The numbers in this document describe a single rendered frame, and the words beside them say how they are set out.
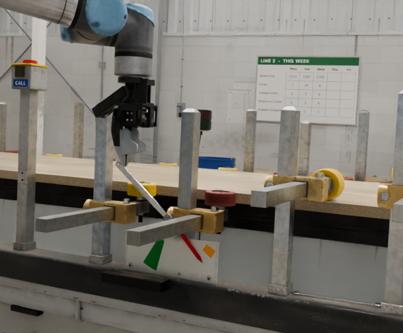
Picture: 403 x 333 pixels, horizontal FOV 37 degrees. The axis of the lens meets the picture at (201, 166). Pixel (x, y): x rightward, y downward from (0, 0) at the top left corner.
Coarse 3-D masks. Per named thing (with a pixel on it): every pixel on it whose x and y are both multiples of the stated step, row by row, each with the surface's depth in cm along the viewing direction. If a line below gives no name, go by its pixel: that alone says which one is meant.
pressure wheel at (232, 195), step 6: (210, 192) 154; (216, 192) 153; (222, 192) 154; (228, 192) 155; (234, 192) 155; (210, 198) 154; (216, 198) 153; (222, 198) 153; (228, 198) 153; (234, 198) 155; (210, 204) 154; (216, 204) 153; (222, 204) 153; (228, 204) 153; (234, 204) 155
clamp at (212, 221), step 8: (168, 208) 149; (176, 208) 147; (200, 208) 149; (176, 216) 147; (208, 216) 143; (216, 216) 143; (208, 224) 143; (216, 224) 143; (208, 232) 144; (216, 232) 144
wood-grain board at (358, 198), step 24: (0, 168) 200; (48, 168) 209; (72, 168) 214; (144, 168) 231; (168, 168) 237; (168, 192) 170; (240, 192) 162; (360, 192) 178; (360, 216) 147; (384, 216) 145
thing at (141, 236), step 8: (184, 216) 142; (192, 216) 142; (200, 216) 143; (224, 216) 155; (152, 224) 128; (160, 224) 129; (168, 224) 129; (176, 224) 133; (184, 224) 136; (192, 224) 140; (200, 224) 144; (128, 232) 120; (136, 232) 119; (144, 232) 120; (152, 232) 123; (160, 232) 126; (168, 232) 130; (176, 232) 133; (184, 232) 136; (128, 240) 120; (136, 240) 119; (144, 240) 121; (152, 240) 124
